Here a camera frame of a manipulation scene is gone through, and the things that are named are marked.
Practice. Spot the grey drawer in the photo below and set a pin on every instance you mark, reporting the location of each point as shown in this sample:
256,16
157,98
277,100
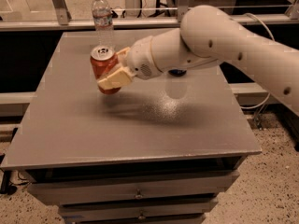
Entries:
133,188
137,210

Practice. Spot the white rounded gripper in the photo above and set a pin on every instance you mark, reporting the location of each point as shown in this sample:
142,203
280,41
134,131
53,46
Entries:
140,58

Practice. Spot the top grey drawer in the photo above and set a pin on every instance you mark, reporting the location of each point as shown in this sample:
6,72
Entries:
133,188

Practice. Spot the clear plastic water bottle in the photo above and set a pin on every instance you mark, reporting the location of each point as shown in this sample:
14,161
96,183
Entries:
103,22

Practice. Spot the horizontal metal rail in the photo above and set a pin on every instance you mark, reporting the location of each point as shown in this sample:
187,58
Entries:
135,23

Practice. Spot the left metal rail bracket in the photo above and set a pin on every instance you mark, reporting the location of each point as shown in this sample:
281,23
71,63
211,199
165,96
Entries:
61,10

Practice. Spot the blue Pepsi can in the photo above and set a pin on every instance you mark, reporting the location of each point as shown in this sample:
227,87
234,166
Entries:
177,72

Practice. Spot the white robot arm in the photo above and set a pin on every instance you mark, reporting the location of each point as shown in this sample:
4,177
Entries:
207,37

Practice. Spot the grey drawer cabinet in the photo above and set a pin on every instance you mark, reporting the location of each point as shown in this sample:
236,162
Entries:
163,126

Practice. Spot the red Coca-Cola can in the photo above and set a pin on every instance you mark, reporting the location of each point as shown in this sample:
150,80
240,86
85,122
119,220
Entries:
103,59

